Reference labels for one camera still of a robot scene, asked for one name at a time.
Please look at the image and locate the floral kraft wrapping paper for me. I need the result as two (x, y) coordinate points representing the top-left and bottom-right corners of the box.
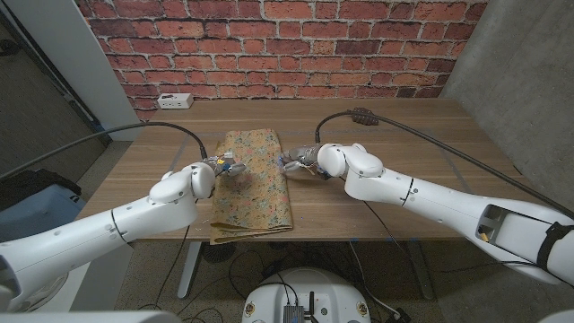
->
(209, 128), (295, 246)

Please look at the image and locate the black cloth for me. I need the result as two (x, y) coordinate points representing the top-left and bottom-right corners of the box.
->
(0, 169), (83, 212)

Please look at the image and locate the grey table leg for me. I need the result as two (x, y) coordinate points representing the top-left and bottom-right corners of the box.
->
(405, 240), (435, 301)

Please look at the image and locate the white power strip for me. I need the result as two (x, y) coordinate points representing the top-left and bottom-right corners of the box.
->
(156, 92), (195, 110)

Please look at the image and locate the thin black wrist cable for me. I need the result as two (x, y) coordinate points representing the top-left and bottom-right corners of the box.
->
(361, 199), (530, 275)
(154, 223), (192, 310)

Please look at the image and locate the grey electronics box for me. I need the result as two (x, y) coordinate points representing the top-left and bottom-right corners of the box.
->
(282, 304), (307, 323)

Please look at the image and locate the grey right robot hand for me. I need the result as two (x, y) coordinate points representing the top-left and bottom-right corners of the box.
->
(277, 144), (325, 177)

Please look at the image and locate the white table leg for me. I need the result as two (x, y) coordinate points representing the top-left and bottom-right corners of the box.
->
(177, 241), (203, 300)

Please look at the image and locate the white floor cable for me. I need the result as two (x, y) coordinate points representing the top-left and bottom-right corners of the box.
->
(348, 240), (403, 318)

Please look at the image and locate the black floor fan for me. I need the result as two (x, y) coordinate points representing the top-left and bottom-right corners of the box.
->
(200, 241), (237, 265)

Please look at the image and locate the red brick printed backdrop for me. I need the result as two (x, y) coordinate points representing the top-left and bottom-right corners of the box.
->
(74, 0), (489, 125)

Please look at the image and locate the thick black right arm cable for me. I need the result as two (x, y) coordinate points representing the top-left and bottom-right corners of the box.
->
(314, 109), (574, 221)

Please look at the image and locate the thin black left wrist cable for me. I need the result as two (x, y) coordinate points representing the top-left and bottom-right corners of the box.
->
(154, 223), (192, 310)

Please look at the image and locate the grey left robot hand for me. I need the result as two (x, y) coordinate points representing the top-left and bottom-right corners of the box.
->
(201, 151), (248, 179)

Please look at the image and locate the brown pinecone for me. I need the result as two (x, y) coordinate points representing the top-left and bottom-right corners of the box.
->
(352, 107), (380, 127)

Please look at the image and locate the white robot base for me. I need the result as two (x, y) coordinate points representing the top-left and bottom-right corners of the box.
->
(241, 267), (372, 323)

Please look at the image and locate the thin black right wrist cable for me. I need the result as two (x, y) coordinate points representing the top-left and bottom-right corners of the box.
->
(361, 199), (530, 275)

